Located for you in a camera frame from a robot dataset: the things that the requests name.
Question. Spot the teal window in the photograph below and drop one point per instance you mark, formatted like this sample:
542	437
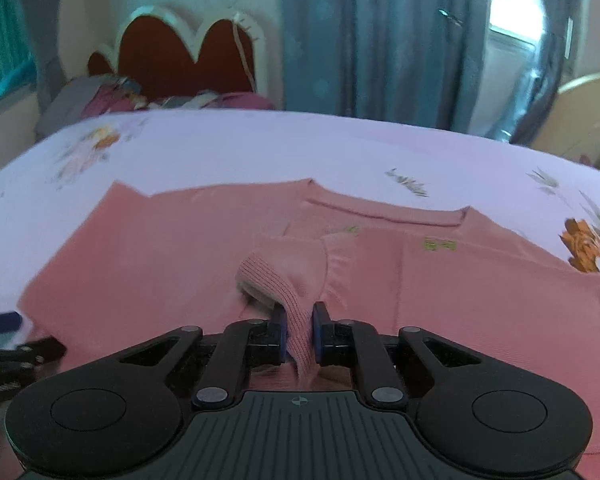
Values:
2	45

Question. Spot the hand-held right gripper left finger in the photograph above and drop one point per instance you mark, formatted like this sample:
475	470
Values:
281	342

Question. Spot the pink knit sweater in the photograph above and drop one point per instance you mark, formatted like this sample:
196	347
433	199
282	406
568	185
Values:
180	260

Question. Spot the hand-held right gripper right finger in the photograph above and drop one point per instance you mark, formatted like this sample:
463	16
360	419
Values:
317	340

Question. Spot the grey curtain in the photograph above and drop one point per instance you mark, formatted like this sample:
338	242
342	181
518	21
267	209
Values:
42	35

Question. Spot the round cream headboard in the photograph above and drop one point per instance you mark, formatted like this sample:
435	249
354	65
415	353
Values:
575	115

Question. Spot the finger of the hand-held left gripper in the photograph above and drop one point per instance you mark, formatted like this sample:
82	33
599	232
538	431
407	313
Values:
37	352
0	323

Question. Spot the bright window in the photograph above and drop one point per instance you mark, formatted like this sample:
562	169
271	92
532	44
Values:
512	10

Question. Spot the wide blue curtain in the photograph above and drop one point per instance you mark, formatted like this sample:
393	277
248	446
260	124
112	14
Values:
380	45

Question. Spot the floral bed sheet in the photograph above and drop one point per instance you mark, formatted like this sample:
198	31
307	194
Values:
280	150

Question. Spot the pile of clothes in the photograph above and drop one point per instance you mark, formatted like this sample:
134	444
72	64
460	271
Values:
115	97

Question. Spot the red headboard with white trim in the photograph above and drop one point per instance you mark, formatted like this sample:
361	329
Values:
180	60

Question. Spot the tied blue curtain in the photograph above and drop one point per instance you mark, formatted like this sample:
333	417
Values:
550	60

